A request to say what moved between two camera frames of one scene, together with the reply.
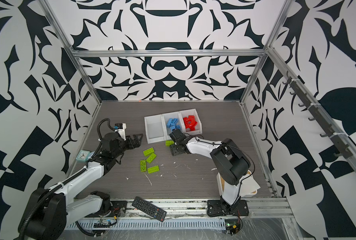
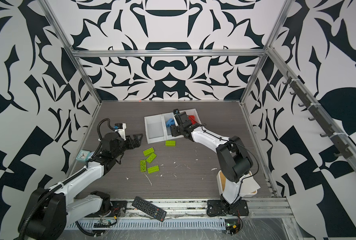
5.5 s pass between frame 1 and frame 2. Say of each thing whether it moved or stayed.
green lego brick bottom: stayed
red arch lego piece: stayed
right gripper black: moved
